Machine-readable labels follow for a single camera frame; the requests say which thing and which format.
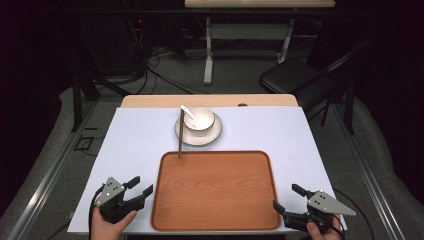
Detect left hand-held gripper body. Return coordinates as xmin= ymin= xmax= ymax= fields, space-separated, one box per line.
xmin=95 ymin=176 xmax=138 ymax=225

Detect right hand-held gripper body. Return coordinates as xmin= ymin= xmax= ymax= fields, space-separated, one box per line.
xmin=283 ymin=190 xmax=357 ymax=234

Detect person's right hand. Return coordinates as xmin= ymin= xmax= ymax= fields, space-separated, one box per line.
xmin=306 ymin=214 xmax=344 ymax=240

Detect person's left hand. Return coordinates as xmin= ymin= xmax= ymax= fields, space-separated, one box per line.
xmin=90 ymin=204 xmax=138 ymax=240

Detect white table mat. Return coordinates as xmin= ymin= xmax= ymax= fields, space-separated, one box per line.
xmin=67 ymin=106 xmax=348 ymax=234

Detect dark chopsticks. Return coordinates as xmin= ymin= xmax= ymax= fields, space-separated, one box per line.
xmin=177 ymin=108 xmax=185 ymax=159

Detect brown wooden tray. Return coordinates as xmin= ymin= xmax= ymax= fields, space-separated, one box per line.
xmin=150 ymin=150 xmax=282 ymax=232

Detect white ceramic plate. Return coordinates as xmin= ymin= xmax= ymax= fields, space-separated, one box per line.
xmin=174 ymin=111 xmax=223 ymax=147

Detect white ceramic spoon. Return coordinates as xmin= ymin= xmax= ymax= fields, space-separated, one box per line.
xmin=179 ymin=104 xmax=202 ymax=127

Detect white ceramic bowl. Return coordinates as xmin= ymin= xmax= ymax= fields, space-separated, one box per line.
xmin=183 ymin=106 xmax=216 ymax=132

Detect black metal stand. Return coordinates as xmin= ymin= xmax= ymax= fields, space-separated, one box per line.
xmin=70 ymin=19 xmax=134 ymax=133

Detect light wooden table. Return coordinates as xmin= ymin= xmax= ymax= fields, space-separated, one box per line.
xmin=119 ymin=93 xmax=299 ymax=108

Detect black folding chair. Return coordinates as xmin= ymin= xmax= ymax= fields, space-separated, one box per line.
xmin=259 ymin=39 xmax=372 ymax=128

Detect dark equipment with red light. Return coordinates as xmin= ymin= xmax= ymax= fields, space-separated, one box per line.
xmin=125 ymin=13 xmax=152 ymax=68

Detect white-framed desk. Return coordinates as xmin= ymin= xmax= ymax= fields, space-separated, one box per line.
xmin=184 ymin=0 xmax=337 ymax=86

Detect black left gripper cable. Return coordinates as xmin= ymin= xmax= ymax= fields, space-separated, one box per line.
xmin=88 ymin=184 xmax=106 ymax=240

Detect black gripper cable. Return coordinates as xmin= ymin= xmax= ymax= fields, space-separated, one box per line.
xmin=88 ymin=184 xmax=106 ymax=240
xmin=331 ymin=188 xmax=377 ymax=240

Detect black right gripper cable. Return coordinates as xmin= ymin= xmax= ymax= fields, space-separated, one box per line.
xmin=331 ymin=188 xmax=377 ymax=240

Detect aluminium floor rail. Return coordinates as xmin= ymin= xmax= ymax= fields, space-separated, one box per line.
xmin=6 ymin=99 xmax=98 ymax=240
xmin=332 ymin=103 xmax=406 ymax=240

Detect black floor socket frame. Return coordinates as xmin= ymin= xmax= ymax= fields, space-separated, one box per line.
xmin=73 ymin=126 xmax=105 ymax=157

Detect bundle of floor cables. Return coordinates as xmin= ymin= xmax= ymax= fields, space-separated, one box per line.
xmin=131 ymin=43 xmax=209 ymax=96

